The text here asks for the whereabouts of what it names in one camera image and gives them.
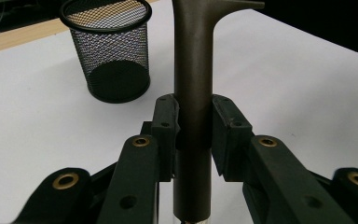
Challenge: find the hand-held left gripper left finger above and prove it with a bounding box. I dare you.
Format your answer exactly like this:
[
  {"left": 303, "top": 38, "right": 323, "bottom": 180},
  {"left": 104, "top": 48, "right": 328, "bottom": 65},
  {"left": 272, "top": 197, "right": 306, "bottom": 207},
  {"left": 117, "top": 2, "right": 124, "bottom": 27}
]
[{"left": 96, "top": 93, "right": 182, "bottom": 224}]

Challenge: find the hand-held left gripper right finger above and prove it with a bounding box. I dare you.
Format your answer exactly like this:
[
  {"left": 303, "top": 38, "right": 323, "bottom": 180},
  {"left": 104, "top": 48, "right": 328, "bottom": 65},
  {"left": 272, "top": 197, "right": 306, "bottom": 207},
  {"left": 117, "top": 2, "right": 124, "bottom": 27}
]
[{"left": 211, "top": 93, "right": 355, "bottom": 224}]

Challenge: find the black mesh pen cup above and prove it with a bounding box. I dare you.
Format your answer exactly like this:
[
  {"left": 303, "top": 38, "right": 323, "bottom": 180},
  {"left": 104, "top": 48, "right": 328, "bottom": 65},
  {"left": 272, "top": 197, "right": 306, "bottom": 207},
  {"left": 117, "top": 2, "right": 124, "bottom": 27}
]
[{"left": 59, "top": 0, "right": 153, "bottom": 105}]

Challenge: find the wooden table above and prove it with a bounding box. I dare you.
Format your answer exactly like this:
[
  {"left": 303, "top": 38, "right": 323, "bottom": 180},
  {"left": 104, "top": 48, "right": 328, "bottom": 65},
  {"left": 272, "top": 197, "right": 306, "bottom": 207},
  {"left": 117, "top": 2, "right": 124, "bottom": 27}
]
[{"left": 0, "top": 0, "right": 161, "bottom": 57}]

